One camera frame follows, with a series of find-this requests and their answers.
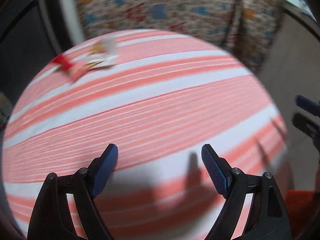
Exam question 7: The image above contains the white wrapper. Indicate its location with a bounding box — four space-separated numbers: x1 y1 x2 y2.
85 37 118 69

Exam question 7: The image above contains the patterned blanket with characters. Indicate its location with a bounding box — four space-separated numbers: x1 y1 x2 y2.
75 0 284 73

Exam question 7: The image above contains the striped pink tablecloth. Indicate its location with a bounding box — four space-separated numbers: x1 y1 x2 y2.
3 30 288 239

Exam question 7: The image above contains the red snack wrapper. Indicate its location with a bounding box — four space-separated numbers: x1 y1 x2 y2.
52 54 86 82

